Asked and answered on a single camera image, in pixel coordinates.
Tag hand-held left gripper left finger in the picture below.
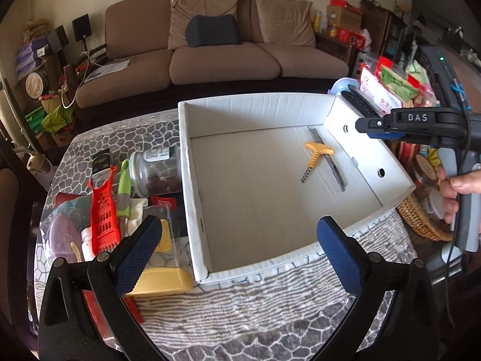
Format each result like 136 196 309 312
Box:
38 215 170 361

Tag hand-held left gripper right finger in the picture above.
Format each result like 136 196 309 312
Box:
316 216 440 361

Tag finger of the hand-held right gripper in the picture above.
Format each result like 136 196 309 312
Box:
355 116 404 140

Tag red plastic grater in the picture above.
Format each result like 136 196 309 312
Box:
88 165 121 254

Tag white plastic bottle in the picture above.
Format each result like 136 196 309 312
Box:
80 227 95 261

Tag white cardboard box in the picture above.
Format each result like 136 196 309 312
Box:
177 93 417 285

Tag person's right hand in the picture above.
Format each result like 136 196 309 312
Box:
436 165 481 226

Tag black remote control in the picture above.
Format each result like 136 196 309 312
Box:
348 86 382 119

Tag red white snack packet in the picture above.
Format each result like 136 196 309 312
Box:
359 64 403 115

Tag yellow box clear lid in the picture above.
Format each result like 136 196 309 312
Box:
124 205 194 296

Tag white gauze cloth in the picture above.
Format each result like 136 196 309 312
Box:
127 197 149 234

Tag green snack packet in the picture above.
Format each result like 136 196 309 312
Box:
379 64 418 102

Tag blue white bowl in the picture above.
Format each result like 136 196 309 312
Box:
327 78 361 96

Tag red plastic sheet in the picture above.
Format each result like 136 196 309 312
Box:
124 296 145 324

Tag small red card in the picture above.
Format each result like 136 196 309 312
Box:
148 196 178 209

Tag metal ruler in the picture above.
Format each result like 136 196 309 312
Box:
307 126 346 192

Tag purple pouch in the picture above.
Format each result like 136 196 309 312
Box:
44 212 82 263

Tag teal towel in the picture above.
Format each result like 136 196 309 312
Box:
41 197 94 234

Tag clear glass jar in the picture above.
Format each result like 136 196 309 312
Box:
128 145 183 198

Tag wicker basket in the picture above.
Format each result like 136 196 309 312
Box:
396 192 455 241

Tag dark wooden cabinet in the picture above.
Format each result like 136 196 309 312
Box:
361 5 408 68

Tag small black box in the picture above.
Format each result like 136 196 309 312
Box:
91 150 113 181

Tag brown cardboard box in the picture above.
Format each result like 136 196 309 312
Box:
326 5 362 31

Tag grey patterned blanket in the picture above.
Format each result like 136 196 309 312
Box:
32 109 418 361

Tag brown chair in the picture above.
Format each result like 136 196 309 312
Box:
0 165 20 309

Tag white pole stand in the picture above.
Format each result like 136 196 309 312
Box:
0 79 53 181

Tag beige sofa pillow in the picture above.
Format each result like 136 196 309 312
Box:
167 0 243 50
250 0 316 49

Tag green bags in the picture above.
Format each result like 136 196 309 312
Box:
24 105 76 136

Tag brown sofa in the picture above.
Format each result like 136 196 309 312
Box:
75 0 350 110

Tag white paper sheet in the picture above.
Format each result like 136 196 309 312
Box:
83 59 131 83

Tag black lumbar cushion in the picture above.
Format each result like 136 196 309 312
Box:
186 14 241 48

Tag round printed tin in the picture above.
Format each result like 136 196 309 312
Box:
24 69 49 98

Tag purple boxes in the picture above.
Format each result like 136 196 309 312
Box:
15 39 47 74

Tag black speaker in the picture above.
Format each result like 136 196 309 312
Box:
72 14 91 42
47 26 69 51

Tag yellow handled corkscrew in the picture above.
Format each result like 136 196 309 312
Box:
301 141 335 182

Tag green handled metal corer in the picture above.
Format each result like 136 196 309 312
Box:
116 159 134 234

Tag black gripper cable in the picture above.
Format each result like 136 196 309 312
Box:
443 83 475 333

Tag white cable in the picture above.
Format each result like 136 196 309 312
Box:
60 51 99 110

